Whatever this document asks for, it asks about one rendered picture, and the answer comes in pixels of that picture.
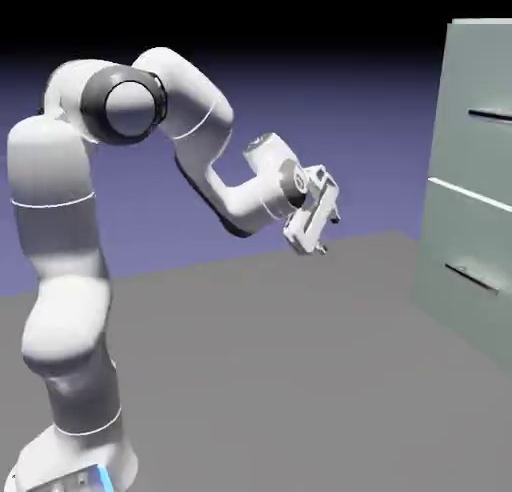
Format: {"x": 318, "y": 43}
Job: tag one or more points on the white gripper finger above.
{"x": 320, "y": 248}
{"x": 335, "y": 217}

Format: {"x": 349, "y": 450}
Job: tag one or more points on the grey-green painted cabinet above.
{"x": 468, "y": 180}

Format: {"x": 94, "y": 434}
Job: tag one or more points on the grey-green tall drawer front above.
{"x": 468, "y": 148}

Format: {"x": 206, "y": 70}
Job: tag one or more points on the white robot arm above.
{"x": 56, "y": 204}

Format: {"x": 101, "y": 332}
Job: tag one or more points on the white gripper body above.
{"x": 314, "y": 216}

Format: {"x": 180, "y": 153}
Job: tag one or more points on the grey-green short drawer front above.
{"x": 452, "y": 300}

